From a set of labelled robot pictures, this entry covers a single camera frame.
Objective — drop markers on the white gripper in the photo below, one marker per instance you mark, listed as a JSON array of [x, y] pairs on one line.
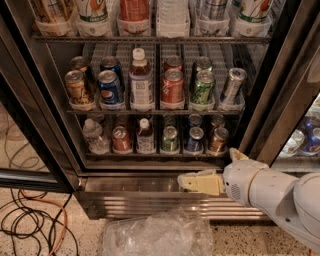
[[240, 181]]

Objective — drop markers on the tea bottle bottom shelf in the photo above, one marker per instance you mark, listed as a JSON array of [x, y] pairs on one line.
[[145, 137]]

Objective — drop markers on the tea bottle shelf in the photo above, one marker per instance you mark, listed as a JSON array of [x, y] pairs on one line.
[[141, 82], [145, 137]]

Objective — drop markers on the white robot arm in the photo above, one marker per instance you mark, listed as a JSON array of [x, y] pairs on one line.
[[290, 202]]

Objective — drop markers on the bronze can bottom shelf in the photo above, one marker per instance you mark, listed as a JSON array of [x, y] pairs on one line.
[[218, 140]]

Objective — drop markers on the blue can bottom shelf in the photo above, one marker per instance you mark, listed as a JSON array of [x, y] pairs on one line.
[[194, 141]]

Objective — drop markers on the green can bottom shelf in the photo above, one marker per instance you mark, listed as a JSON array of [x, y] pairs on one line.
[[170, 139]]

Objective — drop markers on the green can shelf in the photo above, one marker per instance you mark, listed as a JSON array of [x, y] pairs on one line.
[[170, 139], [201, 90]]

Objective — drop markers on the green can middle shelf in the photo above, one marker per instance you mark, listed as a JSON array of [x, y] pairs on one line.
[[201, 90]]

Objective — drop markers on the red can middle shelf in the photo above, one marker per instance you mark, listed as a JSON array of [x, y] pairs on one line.
[[172, 86]]

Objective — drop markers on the red can shelf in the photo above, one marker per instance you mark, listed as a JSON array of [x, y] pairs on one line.
[[121, 139], [172, 86]]

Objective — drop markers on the red can bottom shelf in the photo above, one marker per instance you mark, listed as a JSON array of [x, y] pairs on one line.
[[121, 139]]

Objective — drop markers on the tea bottle middle shelf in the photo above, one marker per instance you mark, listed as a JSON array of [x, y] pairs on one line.
[[141, 82]]

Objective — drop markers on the clear water bottle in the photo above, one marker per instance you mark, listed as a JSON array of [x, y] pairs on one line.
[[94, 134]]

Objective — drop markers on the stainless steel fridge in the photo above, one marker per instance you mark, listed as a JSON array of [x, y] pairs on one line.
[[272, 102]]

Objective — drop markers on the gold can middle shelf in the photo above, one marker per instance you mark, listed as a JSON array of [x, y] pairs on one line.
[[78, 87]]

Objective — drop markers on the clear plastic bag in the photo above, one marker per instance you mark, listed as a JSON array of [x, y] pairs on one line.
[[173, 233]]

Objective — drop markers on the blue can right compartment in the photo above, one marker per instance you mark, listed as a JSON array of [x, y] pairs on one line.
[[311, 144]]

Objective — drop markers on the silver slim can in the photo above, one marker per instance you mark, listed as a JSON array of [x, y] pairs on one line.
[[235, 79]]

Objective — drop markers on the rear green can middle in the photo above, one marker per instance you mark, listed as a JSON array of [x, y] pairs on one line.
[[201, 63]]

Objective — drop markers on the rear red can middle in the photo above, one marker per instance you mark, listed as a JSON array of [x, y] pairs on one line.
[[173, 62]]

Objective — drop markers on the blue pepsi can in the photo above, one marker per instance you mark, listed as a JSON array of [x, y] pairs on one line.
[[110, 87]]

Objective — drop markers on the rear blue can middle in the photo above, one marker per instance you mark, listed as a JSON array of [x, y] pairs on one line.
[[113, 64]]

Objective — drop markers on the rear gold can middle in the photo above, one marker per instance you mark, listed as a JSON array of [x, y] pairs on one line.
[[83, 64]]

